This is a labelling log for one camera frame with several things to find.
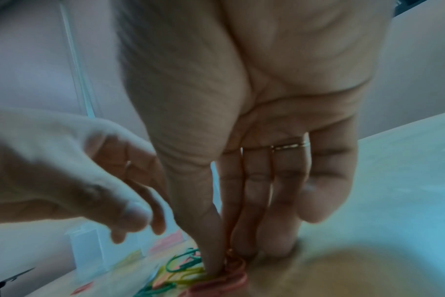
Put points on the pile of coloured paper clips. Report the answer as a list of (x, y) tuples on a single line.
[(178, 265)]

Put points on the teal framed window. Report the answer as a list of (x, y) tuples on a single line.
[(402, 7)]

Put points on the person's right hand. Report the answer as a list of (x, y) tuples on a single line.
[(244, 72)]

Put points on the person's left hand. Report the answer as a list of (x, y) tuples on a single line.
[(42, 168)]

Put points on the clear plastic compartment box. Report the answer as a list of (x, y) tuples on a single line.
[(86, 252)]

